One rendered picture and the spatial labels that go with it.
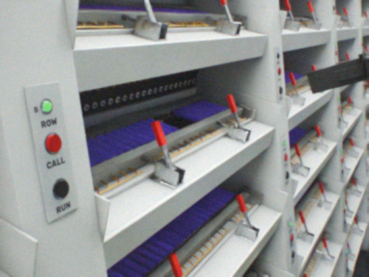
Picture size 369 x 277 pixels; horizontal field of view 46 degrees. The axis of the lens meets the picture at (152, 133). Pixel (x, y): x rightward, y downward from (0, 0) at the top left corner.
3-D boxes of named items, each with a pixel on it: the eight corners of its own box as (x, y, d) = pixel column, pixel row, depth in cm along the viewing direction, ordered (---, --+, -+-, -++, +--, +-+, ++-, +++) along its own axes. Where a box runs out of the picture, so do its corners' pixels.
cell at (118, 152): (92, 146, 67) (126, 161, 64) (84, 150, 65) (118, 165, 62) (93, 136, 66) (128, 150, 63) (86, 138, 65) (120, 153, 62)
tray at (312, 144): (333, 153, 157) (345, 118, 152) (288, 214, 107) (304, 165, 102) (280, 135, 166) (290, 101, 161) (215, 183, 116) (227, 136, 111)
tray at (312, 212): (336, 205, 160) (348, 172, 155) (293, 287, 110) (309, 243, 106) (283, 184, 169) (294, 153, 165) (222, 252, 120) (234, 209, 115)
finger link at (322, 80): (368, 79, 55) (367, 80, 55) (313, 93, 59) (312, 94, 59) (361, 57, 55) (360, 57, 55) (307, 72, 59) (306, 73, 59)
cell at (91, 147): (84, 150, 65) (118, 165, 62) (76, 153, 64) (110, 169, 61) (85, 138, 64) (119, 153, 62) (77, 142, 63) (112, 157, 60)
